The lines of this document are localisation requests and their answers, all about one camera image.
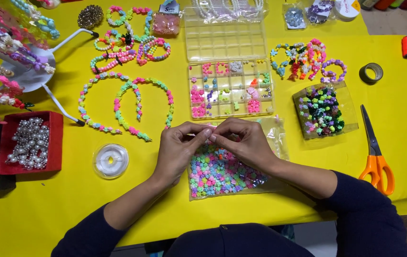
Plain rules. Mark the gold rhinestone brooch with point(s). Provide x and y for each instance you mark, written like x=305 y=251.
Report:
x=90 y=16

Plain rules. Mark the grey tape roll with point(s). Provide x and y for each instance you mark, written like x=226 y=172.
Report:
x=364 y=75

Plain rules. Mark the yellow tablecloth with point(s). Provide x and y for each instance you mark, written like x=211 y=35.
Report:
x=385 y=96

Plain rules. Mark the packet of pink beads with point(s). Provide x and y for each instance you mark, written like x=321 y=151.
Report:
x=166 y=23

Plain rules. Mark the row of beaded headbands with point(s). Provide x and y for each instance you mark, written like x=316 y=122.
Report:
x=3 y=46

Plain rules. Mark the pile of dark flower beads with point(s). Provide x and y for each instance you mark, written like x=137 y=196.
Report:
x=319 y=110

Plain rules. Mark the clear plastic box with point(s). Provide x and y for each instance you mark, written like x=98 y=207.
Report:
x=348 y=107

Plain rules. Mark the clear plastic bead organizer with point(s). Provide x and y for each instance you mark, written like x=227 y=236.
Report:
x=224 y=46

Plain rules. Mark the row of coloured thread spools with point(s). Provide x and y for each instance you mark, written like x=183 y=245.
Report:
x=396 y=3

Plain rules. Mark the person's dark blue top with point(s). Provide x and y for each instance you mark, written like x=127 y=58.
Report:
x=239 y=241

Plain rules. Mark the red felt box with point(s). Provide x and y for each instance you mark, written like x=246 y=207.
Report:
x=55 y=142

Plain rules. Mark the packet of blue beads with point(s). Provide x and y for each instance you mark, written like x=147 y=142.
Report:
x=294 y=17

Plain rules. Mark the packet of purple beads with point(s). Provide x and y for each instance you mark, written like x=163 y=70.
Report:
x=319 y=10

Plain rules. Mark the assorted sorted coloured beads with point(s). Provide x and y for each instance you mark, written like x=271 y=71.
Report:
x=198 y=96

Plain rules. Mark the pile of white pearls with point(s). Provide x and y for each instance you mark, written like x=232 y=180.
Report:
x=30 y=142

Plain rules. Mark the person's right hand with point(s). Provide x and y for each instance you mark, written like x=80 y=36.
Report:
x=249 y=150

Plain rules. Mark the pile of pastel flower beads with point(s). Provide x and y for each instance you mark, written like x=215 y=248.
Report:
x=217 y=175

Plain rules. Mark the bag of white pearl strands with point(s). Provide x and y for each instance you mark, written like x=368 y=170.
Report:
x=224 y=9

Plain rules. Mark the person's left hand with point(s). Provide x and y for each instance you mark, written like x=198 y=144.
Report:
x=173 y=157

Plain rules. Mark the pastel flower bead headband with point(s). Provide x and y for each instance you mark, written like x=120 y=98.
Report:
x=169 y=103
x=82 y=107

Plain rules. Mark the white display stand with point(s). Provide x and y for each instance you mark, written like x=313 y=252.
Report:
x=32 y=78

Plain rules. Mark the clear plastic bag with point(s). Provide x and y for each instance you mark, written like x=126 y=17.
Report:
x=278 y=142

